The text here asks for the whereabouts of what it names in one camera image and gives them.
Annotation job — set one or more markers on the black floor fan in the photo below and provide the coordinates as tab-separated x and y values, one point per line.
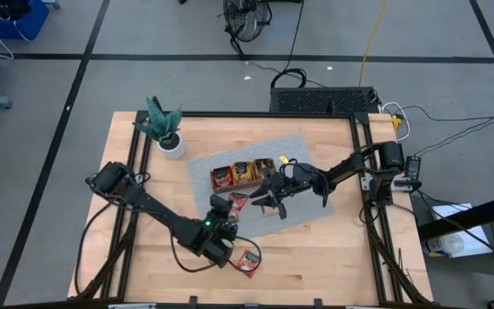
247	19

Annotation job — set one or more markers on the red tea packet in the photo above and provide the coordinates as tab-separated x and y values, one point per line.
249	262
239	201
222	177

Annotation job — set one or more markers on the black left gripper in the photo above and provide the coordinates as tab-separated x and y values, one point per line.
217	229

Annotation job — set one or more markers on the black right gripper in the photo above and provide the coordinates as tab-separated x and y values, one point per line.
300	178

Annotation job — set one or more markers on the grey woven placemat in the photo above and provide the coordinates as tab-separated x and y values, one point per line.
298	150

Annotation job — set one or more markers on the green snake plant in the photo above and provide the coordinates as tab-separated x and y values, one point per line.
161	122

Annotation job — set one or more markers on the large blue bin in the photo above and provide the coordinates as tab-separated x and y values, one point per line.
32	21

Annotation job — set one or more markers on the yellow tea packet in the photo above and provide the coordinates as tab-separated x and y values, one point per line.
242	172

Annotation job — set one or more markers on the wooden tea box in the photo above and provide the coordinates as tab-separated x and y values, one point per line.
230	189

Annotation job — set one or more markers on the white appliance box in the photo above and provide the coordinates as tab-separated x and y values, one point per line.
465	246

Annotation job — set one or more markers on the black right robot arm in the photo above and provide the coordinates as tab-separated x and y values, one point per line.
345	167

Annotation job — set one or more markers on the black table clamp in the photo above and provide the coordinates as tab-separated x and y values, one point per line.
192	301
317	302

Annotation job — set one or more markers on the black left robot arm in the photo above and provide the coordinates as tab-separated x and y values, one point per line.
152	206

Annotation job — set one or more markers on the black metal stand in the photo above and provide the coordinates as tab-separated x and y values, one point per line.
465	219

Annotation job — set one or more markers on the white plant pot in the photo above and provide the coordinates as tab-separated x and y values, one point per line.
174	150

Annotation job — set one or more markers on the black perforated computer case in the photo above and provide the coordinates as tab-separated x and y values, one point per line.
320	100

